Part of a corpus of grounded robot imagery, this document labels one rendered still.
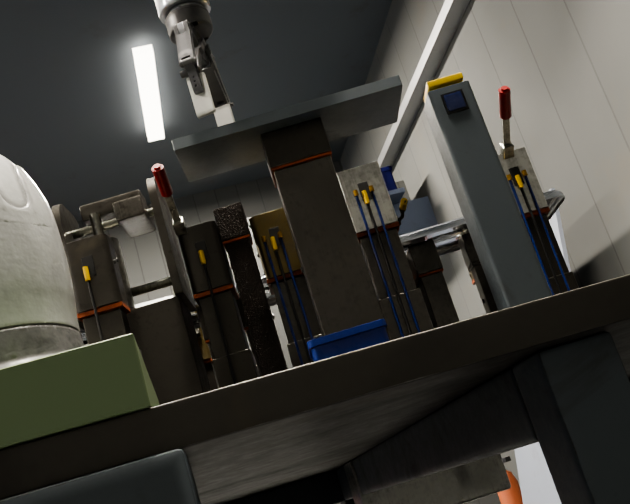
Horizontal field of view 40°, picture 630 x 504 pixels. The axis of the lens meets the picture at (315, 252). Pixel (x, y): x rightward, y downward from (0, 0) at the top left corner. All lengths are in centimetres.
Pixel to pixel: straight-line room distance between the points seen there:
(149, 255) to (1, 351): 688
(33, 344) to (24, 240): 11
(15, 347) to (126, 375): 14
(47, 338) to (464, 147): 76
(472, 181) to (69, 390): 79
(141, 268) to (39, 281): 680
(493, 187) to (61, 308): 72
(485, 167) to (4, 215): 76
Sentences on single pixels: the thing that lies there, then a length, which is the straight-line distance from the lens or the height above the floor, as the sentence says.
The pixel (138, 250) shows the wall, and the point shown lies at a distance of 772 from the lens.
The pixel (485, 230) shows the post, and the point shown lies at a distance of 132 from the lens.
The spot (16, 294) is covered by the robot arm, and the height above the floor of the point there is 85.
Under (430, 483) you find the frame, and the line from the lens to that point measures 200.
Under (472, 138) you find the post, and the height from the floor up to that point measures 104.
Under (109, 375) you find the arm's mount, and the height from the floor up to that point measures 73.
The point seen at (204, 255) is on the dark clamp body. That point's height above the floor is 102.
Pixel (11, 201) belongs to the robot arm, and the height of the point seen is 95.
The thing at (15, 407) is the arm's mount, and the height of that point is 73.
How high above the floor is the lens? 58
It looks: 16 degrees up
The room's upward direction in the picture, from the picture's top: 17 degrees counter-clockwise
